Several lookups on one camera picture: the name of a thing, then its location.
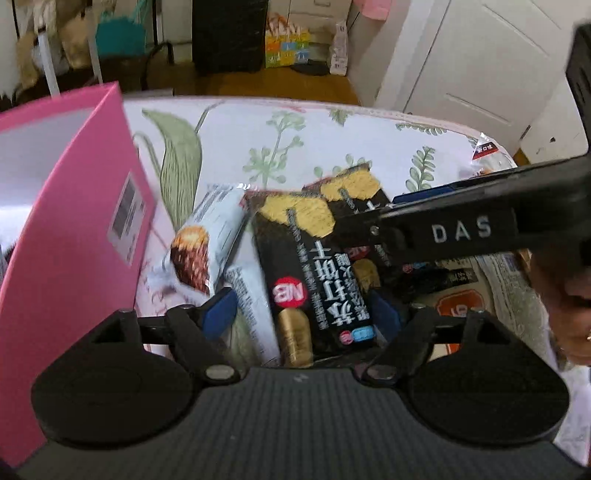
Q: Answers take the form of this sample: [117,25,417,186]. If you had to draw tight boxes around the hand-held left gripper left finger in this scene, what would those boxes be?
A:
[88,286,243,386]

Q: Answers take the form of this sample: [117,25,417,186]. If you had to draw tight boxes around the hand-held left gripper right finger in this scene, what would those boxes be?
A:
[355,290,513,388]

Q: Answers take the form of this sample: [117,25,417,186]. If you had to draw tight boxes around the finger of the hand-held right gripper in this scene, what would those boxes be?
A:
[330,208,413,267]

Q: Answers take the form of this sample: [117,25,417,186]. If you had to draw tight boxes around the plain white snack packet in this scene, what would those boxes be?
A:
[224,265,282,367]

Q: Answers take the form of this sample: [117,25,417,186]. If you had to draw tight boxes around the black cracker packet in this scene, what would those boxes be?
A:
[244,188,365,370]
[302,161,416,296]

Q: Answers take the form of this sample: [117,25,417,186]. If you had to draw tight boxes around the clear bag of speckled eggs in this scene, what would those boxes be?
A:
[470,133,514,177]

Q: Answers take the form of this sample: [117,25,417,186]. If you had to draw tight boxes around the pink cardboard box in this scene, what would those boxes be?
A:
[0,82,160,467]

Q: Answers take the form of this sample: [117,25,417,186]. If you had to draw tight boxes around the person's right hand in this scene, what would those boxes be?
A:
[531,249,591,366]

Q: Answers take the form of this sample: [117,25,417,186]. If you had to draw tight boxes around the blue snack packet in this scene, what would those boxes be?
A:
[392,182,467,206]

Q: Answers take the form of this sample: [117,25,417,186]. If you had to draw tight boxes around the white chocolate bar packet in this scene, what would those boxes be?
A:
[159,184,252,298]

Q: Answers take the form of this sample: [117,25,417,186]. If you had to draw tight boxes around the pale packet orange label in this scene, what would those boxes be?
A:
[416,251,555,352]

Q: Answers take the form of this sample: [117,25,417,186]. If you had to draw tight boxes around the floral bedsheet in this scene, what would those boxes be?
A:
[122,95,520,365]

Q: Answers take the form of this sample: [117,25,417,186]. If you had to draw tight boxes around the black slippers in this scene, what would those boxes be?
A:
[290,61,334,77]

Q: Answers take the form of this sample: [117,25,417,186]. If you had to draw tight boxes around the white panelled door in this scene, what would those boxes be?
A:
[374,0,578,153]

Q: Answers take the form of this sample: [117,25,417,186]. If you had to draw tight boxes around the white plastic pack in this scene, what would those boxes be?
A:
[329,21,352,77]

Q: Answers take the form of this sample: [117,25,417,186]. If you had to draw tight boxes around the colourful carton on floor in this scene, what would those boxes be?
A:
[264,13,311,70]

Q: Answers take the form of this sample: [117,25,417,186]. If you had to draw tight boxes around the pink cloth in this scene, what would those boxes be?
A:
[353,0,393,20]

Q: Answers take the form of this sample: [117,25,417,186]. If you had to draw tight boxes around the black suitcase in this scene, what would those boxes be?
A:
[191,0,270,75]

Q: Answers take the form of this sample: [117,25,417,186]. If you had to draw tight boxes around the teal bag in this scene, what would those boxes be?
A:
[95,11,147,58]

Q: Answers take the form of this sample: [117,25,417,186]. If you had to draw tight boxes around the white metal rack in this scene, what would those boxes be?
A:
[34,28,105,95]

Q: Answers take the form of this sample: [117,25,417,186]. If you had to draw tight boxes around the beige hanging coat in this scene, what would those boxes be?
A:
[14,0,95,88]

